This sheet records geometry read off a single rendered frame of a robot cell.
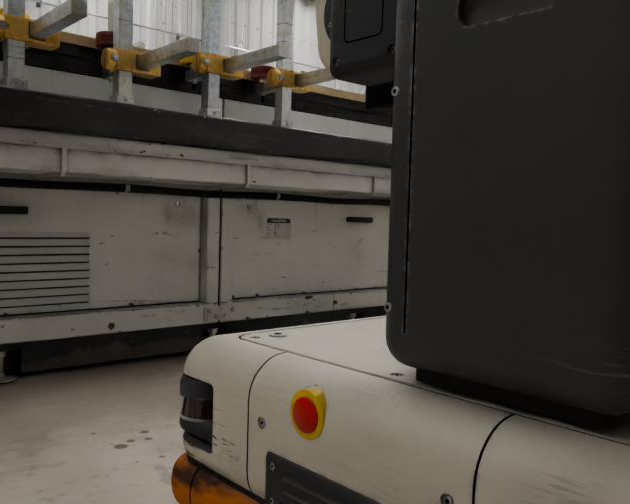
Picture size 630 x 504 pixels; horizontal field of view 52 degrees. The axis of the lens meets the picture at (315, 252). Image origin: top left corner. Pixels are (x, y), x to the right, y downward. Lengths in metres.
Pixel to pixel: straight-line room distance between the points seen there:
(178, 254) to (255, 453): 1.31
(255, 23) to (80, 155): 9.60
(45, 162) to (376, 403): 1.15
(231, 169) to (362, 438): 1.31
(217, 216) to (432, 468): 1.56
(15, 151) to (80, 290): 0.47
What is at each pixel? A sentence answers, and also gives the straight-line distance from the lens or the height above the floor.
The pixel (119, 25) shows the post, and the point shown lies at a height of 0.89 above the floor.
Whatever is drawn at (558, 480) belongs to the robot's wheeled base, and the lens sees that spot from 0.52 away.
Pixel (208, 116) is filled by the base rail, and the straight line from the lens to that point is 1.75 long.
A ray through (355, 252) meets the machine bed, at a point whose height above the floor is 0.31.
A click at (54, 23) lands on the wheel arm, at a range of 1.47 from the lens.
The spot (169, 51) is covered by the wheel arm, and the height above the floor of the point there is 0.80.
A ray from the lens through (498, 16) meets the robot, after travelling 0.59.
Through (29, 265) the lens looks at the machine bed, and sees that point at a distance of 1.84.
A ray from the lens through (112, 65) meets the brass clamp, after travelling 1.67.
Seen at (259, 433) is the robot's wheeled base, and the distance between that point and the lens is 0.74.
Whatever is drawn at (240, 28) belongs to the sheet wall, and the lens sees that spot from 10.93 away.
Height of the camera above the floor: 0.44
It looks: 3 degrees down
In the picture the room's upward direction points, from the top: 2 degrees clockwise
